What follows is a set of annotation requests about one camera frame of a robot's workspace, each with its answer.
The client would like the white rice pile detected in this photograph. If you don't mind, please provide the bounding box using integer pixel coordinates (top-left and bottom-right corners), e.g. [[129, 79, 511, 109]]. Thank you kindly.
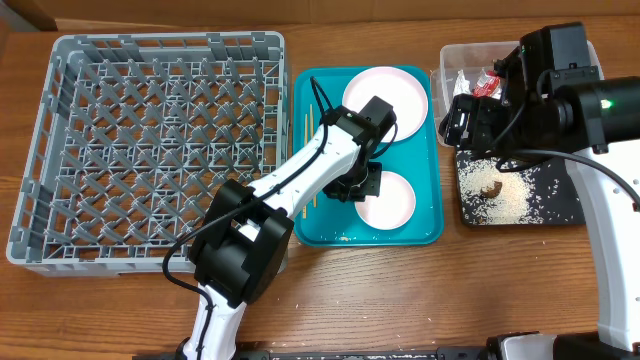
[[457, 157, 576, 226]]

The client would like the red snack wrapper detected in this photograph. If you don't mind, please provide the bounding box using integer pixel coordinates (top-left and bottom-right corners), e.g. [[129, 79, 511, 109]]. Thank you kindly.
[[472, 70, 502, 99]]

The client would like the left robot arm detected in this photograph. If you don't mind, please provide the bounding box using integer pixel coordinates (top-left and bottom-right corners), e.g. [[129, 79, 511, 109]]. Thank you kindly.
[[176, 96, 396, 359]]

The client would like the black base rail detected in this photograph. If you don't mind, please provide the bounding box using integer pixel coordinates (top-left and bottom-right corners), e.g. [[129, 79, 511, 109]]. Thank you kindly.
[[132, 339, 501, 360]]

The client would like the small pink bowl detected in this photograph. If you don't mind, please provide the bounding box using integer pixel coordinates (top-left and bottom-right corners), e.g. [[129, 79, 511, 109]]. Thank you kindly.
[[355, 171, 417, 230]]

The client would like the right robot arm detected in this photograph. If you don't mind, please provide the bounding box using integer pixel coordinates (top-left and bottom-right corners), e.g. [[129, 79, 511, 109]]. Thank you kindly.
[[439, 22, 639, 359]]

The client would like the teal plastic serving tray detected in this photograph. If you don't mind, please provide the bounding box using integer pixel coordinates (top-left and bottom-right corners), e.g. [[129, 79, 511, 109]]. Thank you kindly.
[[293, 67, 444, 247]]

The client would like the clear plastic bin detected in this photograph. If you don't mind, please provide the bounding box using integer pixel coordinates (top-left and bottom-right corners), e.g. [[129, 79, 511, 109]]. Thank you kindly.
[[436, 28, 603, 150]]

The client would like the right wooden chopstick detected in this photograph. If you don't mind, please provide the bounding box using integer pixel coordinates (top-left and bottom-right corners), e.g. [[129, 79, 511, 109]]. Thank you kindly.
[[308, 104, 317, 208]]

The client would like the brown food scrap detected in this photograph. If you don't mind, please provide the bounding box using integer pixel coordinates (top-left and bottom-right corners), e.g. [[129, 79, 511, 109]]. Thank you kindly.
[[480, 181, 503, 199]]

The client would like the left wooden chopstick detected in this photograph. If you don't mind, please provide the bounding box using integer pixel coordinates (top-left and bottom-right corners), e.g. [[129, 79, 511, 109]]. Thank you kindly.
[[302, 114, 313, 219]]

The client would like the crumpled white wrapper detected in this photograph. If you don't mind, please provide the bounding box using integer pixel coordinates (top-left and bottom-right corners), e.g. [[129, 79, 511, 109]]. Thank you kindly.
[[452, 70, 471, 96]]

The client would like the wooden chopstick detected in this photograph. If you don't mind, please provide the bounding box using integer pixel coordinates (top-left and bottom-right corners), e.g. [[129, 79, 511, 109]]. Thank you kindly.
[[308, 104, 317, 208], [302, 114, 313, 219]]

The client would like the grey plastic dish rack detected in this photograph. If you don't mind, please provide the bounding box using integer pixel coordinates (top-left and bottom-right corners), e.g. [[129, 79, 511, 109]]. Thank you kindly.
[[6, 31, 290, 277]]

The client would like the black plastic tray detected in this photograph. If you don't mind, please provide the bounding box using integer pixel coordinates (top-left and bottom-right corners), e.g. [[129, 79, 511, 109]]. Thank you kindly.
[[453, 147, 587, 229]]

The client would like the large white round plate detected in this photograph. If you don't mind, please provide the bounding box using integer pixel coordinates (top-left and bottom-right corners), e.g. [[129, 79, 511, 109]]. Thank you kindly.
[[342, 66, 428, 142]]

